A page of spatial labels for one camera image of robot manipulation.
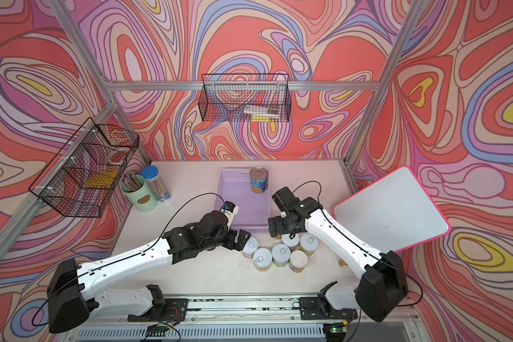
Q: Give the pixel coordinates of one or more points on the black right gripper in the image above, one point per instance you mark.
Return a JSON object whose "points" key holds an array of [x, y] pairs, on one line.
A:
{"points": [[281, 229]]}

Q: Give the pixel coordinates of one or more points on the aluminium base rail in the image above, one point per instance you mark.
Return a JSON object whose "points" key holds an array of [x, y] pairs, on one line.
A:
{"points": [[254, 318]]}

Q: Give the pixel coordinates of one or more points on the yellow item in wire basket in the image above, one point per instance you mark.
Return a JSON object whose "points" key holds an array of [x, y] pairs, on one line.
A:
{"points": [[101, 180]]}

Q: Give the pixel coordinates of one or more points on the aluminium frame post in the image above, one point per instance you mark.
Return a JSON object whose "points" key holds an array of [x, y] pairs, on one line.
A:
{"points": [[408, 27]]}

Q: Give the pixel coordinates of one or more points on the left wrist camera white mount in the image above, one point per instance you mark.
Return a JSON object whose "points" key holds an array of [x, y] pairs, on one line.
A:
{"points": [[230, 210]]}

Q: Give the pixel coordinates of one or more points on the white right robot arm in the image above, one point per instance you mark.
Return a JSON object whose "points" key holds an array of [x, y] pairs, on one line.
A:
{"points": [[382, 278]]}

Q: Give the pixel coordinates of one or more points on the pink label can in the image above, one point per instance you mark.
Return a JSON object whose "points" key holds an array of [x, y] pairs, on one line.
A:
{"points": [[250, 248]]}

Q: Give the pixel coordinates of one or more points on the markers in wire basket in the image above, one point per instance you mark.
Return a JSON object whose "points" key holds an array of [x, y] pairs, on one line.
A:
{"points": [[258, 113]]}

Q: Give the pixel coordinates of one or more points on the green label can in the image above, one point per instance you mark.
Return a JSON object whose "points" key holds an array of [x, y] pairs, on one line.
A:
{"points": [[281, 255]]}

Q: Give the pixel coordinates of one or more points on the silver pull tab can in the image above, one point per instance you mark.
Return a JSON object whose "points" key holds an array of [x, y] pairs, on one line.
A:
{"points": [[292, 241]]}

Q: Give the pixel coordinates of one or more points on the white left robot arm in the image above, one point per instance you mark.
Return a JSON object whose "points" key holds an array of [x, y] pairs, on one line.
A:
{"points": [[72, 292]]}

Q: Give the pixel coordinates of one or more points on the whiteboard with pink rim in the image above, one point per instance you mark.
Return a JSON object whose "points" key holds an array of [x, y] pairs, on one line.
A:
{"points": [[395, 213]]}

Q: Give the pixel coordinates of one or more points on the black wire basket left wall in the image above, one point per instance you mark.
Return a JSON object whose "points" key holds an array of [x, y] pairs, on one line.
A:
{"points": [[93, 147]]}

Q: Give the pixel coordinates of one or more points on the orange label can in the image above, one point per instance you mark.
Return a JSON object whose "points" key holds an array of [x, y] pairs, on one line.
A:
{"points": [[262, 259]]}

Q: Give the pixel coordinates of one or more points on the black wire basket back wall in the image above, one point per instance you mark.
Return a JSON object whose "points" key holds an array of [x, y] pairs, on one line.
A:
{"points": [[224, 96]]}

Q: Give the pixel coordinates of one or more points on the black wire basket wall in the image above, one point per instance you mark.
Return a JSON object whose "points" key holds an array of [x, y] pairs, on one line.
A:
{"points": [[224, 96], [93, 147]]}

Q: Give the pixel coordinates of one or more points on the purple perforated plastic basket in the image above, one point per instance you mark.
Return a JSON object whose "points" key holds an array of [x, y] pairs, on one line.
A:
{"points": [[253, 208]]}

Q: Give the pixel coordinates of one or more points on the green pencil cup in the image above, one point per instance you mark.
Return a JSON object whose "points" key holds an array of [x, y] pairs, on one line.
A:
{"points": [[138, 192]]}

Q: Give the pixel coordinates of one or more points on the blue lid pencil jar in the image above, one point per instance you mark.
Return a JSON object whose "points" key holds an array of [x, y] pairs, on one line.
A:
{"points": [[154, 180]]}

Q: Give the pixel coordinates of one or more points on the blue label soup can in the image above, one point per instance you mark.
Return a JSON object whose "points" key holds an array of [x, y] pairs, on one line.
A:
{"points": [[258, 179]]}

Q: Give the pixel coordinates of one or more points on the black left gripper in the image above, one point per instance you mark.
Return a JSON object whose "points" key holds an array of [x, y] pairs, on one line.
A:
{"points": [[241, 240]]}

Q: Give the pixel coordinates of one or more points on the beige lid can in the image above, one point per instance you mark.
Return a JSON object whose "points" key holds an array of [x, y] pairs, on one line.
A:
{"points": [[298, 261]]}

